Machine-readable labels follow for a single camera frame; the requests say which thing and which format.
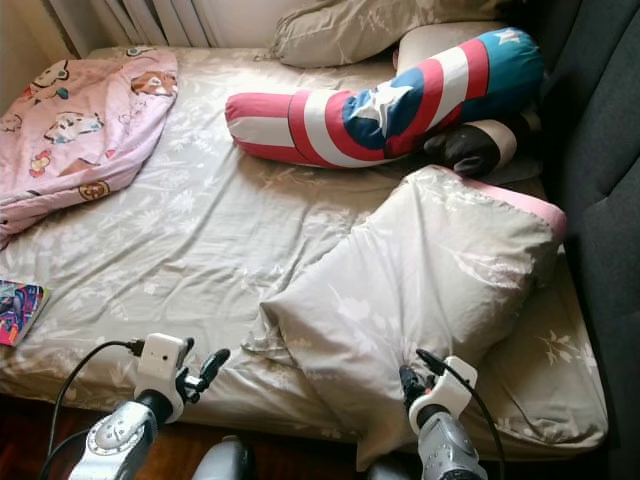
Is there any large beige pink-edged pillow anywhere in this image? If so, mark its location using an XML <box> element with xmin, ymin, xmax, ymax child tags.
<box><xmin>245</xmin><ymin>165</ymin><xmax>569</xmax><ymax>471</ymax></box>

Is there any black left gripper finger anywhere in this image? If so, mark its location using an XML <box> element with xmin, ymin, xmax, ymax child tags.
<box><xmin>198</xmin><ymin>349</ymin><xmax>231</xmax><ymax>391</ymax></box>

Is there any colourful comic magazine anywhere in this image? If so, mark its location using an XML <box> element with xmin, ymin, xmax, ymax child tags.
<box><xmin>0</xmin><ymin>280</ymin><xmax>51</xmax><ymax>348</ymax></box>

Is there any beige floral pillow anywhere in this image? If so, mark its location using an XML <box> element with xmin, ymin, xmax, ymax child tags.
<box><xmin>270</xmin><ymin>0</ymin><xmax>511</xmax><ymax>69</ymax></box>

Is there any grey robot leg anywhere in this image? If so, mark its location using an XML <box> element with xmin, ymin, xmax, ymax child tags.
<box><xmin>365</xmin><ymin>458</ymin><xmax>411</xmax><ymax>480</ymax></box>
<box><xmin>192</xmin><ymin>437</ymin><xmax>256</xmax><ymax>480</ymax></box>

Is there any plain cream pillow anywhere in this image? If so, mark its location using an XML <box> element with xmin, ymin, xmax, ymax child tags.
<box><xmin>395</xmin><ymin>22</ymin><xmax>511</xmax><ymax>77</ymax></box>

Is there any dark grey padded headboard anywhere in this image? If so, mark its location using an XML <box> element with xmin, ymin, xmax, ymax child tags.
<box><xmin>525</xmin><ymin>0</ymin><xmax>640</xmax><ymax>480</ymax></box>

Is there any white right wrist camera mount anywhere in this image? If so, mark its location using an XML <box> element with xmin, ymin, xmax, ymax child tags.
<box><xmin>408</xmin><ymin>357</ymin><xmax>479</xmax><ymax>436</ymax></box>

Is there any pink cartoon print blanket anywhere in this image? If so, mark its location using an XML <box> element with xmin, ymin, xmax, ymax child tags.
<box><xmin>0</xmin><ymin>47</ymin><xmax>179</xmax><ymax>249</ymax></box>

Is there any grey pleated curtain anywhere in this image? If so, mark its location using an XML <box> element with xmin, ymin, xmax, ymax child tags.
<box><xmin>45</xmin><ymin>0</ymin><xmax>211</xmax><ymax>56</ymax></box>

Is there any mattress with beige floral sheet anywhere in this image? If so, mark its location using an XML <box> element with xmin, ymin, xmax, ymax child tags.
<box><xmin>0</xmin><ymin>45</ymin><xmax>609</xmax><ymax>463</ymax></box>

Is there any red white blue star bolster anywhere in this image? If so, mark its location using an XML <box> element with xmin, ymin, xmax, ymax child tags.
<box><xmin>225</xmin><ymin>28</ymin><xmax>546</xmax><ymax>169</ymax></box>

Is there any grey left robot leg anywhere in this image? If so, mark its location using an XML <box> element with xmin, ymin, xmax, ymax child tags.
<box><xmin>192</xmin><ymin>437</ymin><xmax>256</xmax><ymax>480</ymax></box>

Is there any grey right robot leg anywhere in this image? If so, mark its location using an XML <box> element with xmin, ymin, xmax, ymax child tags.
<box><xmin>365</xmin><ymin>458</ymin><xmax>411</xmax><ymax>480</ymax></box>

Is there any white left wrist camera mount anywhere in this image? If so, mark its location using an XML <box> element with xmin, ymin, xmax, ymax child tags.
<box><xmin>135</xmin><ymin>333</ymin><xmax>193</xmax><ymax>397</ymax></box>

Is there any black and beige plush toy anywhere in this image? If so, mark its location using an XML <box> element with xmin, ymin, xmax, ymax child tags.
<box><xmin>423</xmin><ymin>118</ymin><xmax>521</xmax><ymax>179</ymax></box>

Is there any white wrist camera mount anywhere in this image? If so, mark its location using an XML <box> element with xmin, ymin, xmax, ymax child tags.
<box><xmin>135</xmin><ymin>333</ymin><xmax>193</xmax><ymax>397</ymax></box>
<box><xmin>408</xmin><ymin>357</ymin><xmax>479</xmax><ymax>436</ymax></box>

